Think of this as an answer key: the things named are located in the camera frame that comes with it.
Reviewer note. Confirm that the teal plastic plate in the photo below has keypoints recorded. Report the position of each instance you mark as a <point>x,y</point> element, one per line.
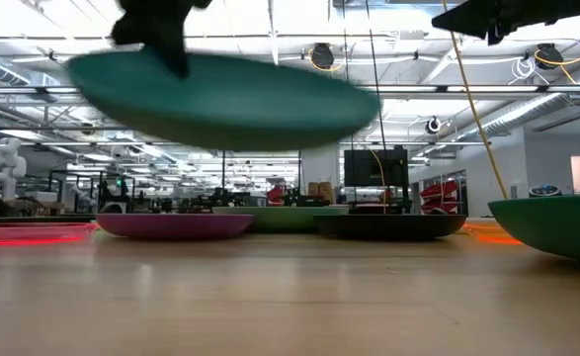
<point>230,109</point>

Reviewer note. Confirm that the orange translucent plastic plate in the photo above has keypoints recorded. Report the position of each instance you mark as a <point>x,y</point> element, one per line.
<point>492,232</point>

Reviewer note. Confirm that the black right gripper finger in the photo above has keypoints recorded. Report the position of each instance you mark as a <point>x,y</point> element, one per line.
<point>460,21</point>

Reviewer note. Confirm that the black table frame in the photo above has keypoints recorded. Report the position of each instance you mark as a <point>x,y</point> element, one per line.
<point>32,219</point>

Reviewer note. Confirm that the purple plastic plate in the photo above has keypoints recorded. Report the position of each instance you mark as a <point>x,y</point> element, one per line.
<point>171,227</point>

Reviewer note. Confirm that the dark green plastic plate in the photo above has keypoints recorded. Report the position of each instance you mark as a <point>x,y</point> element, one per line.
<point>561,227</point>

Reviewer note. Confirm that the pink translucent plastic plate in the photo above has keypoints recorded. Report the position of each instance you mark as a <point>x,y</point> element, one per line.
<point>23,232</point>

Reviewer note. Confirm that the black trash bin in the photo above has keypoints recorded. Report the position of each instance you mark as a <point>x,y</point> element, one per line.
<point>545,191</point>

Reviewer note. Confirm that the red bin rack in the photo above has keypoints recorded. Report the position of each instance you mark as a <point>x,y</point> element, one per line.
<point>438,198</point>

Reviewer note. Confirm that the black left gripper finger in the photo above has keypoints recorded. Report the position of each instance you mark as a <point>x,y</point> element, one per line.
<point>171,59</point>

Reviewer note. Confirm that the brown cardboard boxes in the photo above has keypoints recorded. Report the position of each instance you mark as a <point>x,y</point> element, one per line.
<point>321,192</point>

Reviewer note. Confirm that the black plastic plate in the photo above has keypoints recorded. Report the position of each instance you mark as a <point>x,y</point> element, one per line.
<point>388,227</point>

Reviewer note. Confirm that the light green bowl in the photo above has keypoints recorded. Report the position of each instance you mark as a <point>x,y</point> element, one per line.
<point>279,217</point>

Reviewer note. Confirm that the black monitor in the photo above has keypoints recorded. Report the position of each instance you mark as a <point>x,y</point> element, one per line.
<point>373,168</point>

